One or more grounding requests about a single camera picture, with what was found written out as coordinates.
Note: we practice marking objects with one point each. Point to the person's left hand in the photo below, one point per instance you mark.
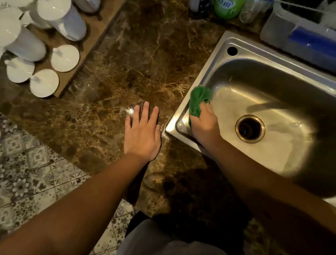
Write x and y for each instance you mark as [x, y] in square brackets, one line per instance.
[141, 139]

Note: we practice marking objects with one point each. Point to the person's right hand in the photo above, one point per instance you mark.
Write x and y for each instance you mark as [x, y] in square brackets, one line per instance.
[207, 128]

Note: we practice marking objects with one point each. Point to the person's left thumb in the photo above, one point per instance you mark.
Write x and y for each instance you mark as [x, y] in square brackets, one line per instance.
[158, 134]

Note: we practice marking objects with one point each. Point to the person's left middle finger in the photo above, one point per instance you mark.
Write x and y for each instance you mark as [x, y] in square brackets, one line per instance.
[145, 113]

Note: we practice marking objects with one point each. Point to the person's left little finger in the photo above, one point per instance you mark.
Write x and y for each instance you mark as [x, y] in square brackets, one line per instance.
[128, 124]

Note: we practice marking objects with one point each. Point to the person's right thumb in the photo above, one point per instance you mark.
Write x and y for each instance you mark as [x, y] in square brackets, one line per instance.
[194, 123]

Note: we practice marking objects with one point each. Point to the green cleaning cloth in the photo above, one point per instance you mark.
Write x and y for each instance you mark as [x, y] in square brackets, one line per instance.
[197, 98]

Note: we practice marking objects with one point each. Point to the person's right forearm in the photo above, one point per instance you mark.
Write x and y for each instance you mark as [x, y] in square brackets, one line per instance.
[270, 194]

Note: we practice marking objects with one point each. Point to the person's left forearm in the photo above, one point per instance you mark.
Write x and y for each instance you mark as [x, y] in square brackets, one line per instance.
[78, 207]

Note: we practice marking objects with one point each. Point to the round metal sink drain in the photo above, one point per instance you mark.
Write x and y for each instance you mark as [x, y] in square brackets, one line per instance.
[250, 128]

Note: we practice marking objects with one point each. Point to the stainless steel sink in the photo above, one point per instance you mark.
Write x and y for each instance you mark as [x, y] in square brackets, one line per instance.
[275, 84]

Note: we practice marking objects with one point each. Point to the wooden tray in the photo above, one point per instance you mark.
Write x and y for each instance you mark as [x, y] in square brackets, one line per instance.
[90, 34]

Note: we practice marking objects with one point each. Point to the person's grey trousers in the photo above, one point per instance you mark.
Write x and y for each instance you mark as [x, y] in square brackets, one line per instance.
[162, 241]

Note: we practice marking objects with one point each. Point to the dark bottle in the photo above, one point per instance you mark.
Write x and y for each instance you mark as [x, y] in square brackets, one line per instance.
[200, 5]

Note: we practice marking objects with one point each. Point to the green dish soap bottle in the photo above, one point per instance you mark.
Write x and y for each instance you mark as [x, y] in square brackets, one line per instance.
[227, 8]

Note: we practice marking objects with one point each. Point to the group of white ceramic cups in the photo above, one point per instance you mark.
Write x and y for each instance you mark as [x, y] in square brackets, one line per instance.
[63, 19]

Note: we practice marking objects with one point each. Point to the grey plastic dish rack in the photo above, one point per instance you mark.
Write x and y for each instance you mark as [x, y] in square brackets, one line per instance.
[278, 31]

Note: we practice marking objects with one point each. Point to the clear plastic bottle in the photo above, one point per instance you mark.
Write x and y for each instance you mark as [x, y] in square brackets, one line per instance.
[252, 10]

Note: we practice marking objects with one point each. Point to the blue plastic item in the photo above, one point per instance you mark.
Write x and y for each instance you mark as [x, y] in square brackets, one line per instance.
[312, 42]

